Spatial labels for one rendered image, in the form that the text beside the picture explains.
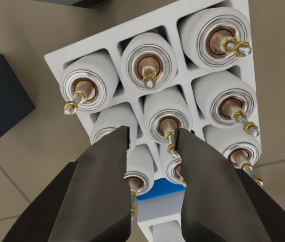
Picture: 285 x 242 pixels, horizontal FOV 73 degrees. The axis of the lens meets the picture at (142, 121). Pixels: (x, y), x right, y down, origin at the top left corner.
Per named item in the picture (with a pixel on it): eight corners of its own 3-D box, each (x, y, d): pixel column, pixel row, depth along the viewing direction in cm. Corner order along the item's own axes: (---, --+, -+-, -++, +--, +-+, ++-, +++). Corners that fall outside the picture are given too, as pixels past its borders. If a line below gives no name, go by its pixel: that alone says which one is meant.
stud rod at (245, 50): (228, 44, 29) (253, 53, 22) (222, 48, 29) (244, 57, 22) (226, 38, 28) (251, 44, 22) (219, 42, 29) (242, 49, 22)
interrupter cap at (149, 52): (171, 88, 34) (172, 89, 33) (129, 90, 34) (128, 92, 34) (171, 41, 30) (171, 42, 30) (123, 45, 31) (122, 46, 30)
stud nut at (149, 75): (154, 87, 27) (154, 90, 26) (142, 86, 26) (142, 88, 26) (156, 73, 26) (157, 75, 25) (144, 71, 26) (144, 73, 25)
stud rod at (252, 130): (238, 111, 34) (261, 134, 27) (233, 114, 34) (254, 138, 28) (235, 107, 34) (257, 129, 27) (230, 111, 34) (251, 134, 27)
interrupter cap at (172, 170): (165, 182, 44) (165, 184, 44) (167, 155, 41) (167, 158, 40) (198, 182, 44) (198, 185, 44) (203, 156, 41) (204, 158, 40)
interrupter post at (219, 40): (230, 45, 30) (239, 48, 28) (215, 53, 31) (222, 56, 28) (225, 30, 29) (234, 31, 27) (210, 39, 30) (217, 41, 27)
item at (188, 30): (221, 42, 47) (260, 54, 31) (184, 61, 49) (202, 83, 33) (207, 1, 43) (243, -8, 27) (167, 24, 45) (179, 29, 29)
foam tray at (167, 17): (125, 151, 71) (119, 189, 55) (72, 44, 54) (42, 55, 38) (233, 120, 65) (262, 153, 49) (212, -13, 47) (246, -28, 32)
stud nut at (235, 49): (248, 52, 24) (252, 53, 23) (235, 59, 25) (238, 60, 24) (244, 37, 23) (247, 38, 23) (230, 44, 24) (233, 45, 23)
